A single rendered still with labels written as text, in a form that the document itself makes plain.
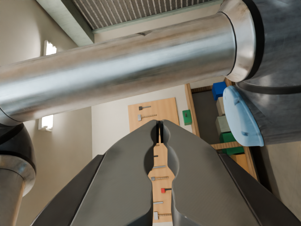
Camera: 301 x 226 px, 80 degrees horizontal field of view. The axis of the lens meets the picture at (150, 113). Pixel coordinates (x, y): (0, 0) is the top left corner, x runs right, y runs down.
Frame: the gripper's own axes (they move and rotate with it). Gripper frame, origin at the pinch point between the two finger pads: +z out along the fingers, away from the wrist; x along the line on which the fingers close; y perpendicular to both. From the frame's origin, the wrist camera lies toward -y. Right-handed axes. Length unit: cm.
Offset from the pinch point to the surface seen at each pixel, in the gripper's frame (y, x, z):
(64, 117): 123, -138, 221
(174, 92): 119, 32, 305
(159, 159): 207, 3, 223
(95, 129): 180, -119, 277
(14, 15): -12, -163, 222
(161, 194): 246, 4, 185
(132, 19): -2, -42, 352
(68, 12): -15, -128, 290
